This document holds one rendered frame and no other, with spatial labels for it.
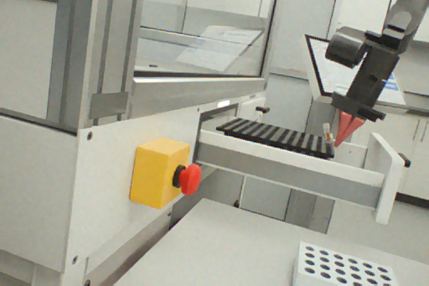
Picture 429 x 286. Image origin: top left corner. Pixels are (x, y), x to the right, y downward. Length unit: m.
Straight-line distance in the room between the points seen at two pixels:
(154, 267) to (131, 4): 0.31
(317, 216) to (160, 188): 1.44
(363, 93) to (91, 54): 0.52
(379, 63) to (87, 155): 0.54
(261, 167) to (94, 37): 0.40
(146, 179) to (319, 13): 2.04
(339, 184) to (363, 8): 3.48
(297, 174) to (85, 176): 0.38
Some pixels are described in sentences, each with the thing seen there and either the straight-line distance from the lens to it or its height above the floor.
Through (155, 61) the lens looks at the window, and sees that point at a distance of 0.47.
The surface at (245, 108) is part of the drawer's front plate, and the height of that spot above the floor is 0.92.
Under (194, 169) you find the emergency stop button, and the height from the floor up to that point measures 0.89.
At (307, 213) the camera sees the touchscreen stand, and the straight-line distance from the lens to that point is 1.79.
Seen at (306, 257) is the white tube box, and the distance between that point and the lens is 0.51.
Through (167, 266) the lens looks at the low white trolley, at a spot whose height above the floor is 0.76.
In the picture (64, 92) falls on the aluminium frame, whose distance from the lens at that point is 0.35.
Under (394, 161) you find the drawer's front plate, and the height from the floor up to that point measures 0.92.
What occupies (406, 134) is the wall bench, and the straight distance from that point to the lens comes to 3.75.
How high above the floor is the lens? 1.03
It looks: 10 degrees down
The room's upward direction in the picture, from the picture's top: 11 degrees clockwise
